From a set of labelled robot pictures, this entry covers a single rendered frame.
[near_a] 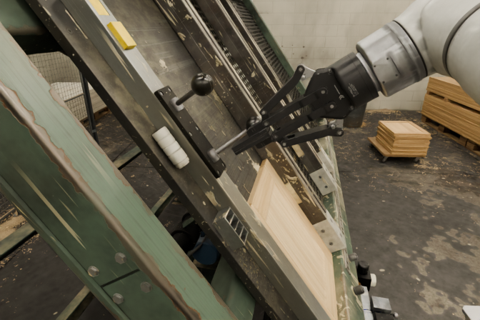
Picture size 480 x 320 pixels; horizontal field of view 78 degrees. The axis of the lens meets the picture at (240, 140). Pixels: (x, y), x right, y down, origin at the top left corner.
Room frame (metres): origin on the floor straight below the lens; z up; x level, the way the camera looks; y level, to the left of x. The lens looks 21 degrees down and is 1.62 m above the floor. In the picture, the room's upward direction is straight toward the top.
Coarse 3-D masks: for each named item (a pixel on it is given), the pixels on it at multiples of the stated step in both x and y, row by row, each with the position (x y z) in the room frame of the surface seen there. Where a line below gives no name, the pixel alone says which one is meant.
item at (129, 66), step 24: (72, 0) 0.56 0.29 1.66; (96, 24) 0.55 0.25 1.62; (96, 48) 0.55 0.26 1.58; (120, 48) 0.54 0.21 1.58; (120, 72) 0.54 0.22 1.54; (144, 72) 0.56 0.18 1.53; (144, 96) 0.54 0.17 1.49; (168, 120) 0.53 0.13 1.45; (192, 168) 0.52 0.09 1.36; (216, 192) 0.51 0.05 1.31; (240, 216) 0.50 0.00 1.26; (264, 240) 0.50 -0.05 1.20; (264, 264) 0.48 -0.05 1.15; (288, 264) 0.51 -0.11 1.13; (288, 288) 0.47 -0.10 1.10; (312, 312) 0.46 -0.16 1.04
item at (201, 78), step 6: (192, 78) 0.48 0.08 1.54; (198, 78) 0.47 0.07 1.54; (204, 78) 0.47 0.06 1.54; (210, 78) 0.48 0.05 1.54; (192, 84) 0.47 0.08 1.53; (198, 84) 0.46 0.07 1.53; (204, 84) 0.46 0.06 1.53; (210, 84) 0.47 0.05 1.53; (192, 90) 0.48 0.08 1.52; (198, 90) 0.47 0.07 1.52; (204, 90) 0.47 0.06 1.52; (210, 90) 0.47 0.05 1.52; (186, 96) 0.51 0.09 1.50; (174, 102) 0.54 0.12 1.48; (180, 102) 0.53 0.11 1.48; (174, 108) 0.54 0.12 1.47; (180, 108) 0.54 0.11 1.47
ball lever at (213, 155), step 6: (246, 120) 0.57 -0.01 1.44; (252, 120) 0.55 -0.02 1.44; (258, 120) 0.55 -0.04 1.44; (246, 126) 0.56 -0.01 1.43; (234, 138) 0.55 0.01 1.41; (240, 138) 0.55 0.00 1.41; (228, 144) 0.54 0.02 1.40; (210, 150) 0.53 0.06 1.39; (216, 150) 0.54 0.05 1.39; (222, 150) 0.54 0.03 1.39; (210, 156) 0.52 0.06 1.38; (216, 156) 0.53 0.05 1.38
